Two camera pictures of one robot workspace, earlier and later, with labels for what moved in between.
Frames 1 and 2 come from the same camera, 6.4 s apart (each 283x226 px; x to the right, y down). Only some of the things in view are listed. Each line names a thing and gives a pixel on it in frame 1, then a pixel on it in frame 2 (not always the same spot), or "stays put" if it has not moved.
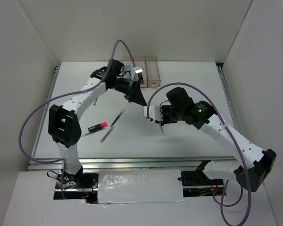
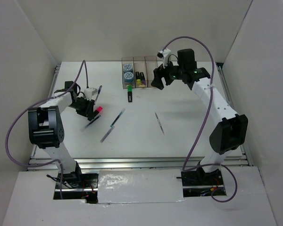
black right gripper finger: [161, 126] → [158, 73]
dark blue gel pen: [117, 117] stays put
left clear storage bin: [127, 75] stays put
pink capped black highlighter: [98, 127] → [96, 111]
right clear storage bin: [153, 72] stays put
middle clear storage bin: [140, 61] stays put
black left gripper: [133, 93] → [89, 109]
